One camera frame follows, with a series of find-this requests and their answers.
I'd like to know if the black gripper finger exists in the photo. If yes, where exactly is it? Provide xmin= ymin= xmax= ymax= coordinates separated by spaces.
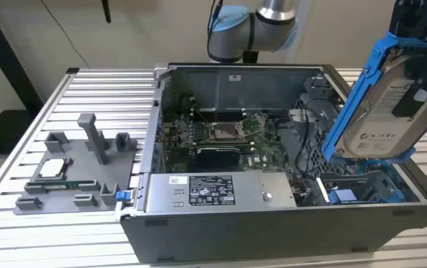
xmin=391 ymin=36 xmax=427 ymax=118

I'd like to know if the hard disk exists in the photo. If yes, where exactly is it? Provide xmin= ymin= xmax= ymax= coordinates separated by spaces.
xmin=320 ymin=30 xmax=427 ymax=168

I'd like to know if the light blue disk wire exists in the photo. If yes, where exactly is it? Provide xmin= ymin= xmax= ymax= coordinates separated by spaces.
xmin=358 ymin=158 xmax=399 ymax=181

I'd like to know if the perforated metal disk bay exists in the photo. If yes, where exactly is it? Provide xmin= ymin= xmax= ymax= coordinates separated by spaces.
xmin=286 ymin=75 xmax=352 ymax=179

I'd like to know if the black RAM slot bank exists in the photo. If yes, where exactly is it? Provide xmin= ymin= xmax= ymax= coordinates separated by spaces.
xmin=189 ymin=107 xmax=246 ymax=123

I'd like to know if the metal socket cover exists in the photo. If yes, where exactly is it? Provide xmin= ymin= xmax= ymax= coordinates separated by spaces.
xmin=243 ymin=116 xmax=270 ymax=137

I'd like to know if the green motherboard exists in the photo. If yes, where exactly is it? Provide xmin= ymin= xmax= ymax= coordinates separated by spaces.
xmin=159 ymin=111 xmax=292 ymax=173

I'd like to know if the CPU socket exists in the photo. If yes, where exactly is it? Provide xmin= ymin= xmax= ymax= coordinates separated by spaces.
xmin=207 ymin=121 xmax=244 ymax=142

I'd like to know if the thin metal locking lever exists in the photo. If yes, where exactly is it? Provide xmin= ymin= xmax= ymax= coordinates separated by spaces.
xmin=193 ymin=108 xmax=211 ymax=125

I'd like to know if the black graphics card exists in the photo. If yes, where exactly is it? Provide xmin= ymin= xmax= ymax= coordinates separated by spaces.
xmin=193 ymin=146 xmax=243 ymax=171

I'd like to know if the black rear case fan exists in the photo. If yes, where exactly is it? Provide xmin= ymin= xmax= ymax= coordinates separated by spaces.
xmin=177 ymin=94 xmax=195 ymax=114

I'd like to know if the black open PC case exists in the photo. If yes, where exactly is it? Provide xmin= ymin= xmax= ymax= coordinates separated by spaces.
xmin=113 ymin=61 xmax=427 ymax=265

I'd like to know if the silver power supply unit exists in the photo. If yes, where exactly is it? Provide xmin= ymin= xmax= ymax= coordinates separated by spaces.
xmin=144 ymin=171 xmax=298 ymax=210

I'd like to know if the black antenna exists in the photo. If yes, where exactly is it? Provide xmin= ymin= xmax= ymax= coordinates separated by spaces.
xmin=100 ymin=0 xmax=112 ymax=23

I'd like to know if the grey parts rack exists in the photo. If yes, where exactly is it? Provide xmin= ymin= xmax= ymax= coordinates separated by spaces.
xmin=13 ymin=113 xmax=139 ymax=216

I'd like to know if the green RAM stick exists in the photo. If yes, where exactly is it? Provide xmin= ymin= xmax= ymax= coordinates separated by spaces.
xmin=28 ymin=180 xmax=99 ymax=189

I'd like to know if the silver CPU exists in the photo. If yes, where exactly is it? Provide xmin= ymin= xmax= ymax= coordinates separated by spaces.
xmin=37 ymin=159 xmax=68 ymax=179

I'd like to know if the black desk leg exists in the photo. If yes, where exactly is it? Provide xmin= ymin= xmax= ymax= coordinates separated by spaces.
xmin=0 ymin=0 xmax=47 ymax=154

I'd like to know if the long black internal cable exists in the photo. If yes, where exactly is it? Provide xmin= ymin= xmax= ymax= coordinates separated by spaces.
xmin=294 ymin=98 xmax=324 ymax=179

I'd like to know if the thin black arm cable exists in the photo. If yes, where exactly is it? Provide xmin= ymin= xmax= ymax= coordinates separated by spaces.
xmin=208 ymin=0 xmax=224 ymax=37

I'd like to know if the thin wall cable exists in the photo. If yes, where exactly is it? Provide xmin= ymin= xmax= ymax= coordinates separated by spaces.
xmin=45 ymin=0 xmax=91 ymax=68

